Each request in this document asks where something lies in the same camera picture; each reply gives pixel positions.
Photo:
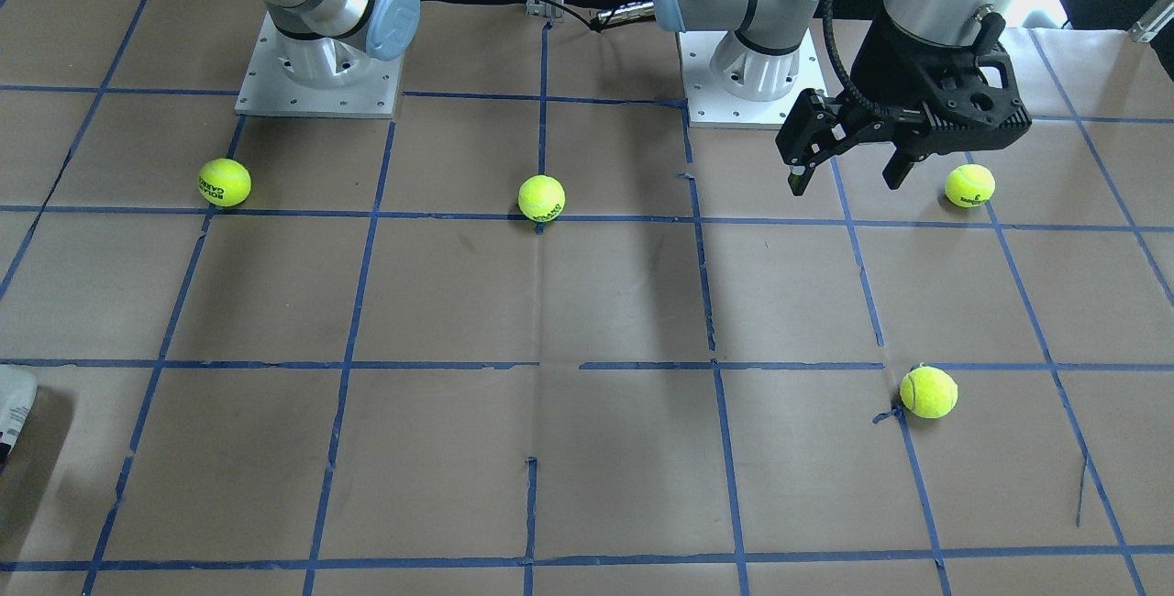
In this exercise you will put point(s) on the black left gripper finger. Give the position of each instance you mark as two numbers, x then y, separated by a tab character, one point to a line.
904	157
820	127

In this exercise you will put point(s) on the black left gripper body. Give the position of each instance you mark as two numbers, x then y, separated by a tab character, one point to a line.
882	63

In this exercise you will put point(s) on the clear tennis ball can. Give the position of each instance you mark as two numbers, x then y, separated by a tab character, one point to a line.
18	391

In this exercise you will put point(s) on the tennis ball near base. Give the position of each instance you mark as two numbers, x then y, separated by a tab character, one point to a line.
969	186
224	182

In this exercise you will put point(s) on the tennis ball near torn tape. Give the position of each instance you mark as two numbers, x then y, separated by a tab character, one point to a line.
928	392

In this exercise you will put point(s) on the middle tennis ball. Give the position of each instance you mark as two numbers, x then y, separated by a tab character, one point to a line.
541	198

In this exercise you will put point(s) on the brown paper table cover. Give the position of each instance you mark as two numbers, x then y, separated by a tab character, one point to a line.
376	375

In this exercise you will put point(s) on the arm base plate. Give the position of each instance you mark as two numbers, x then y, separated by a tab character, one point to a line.
316	78
729	86

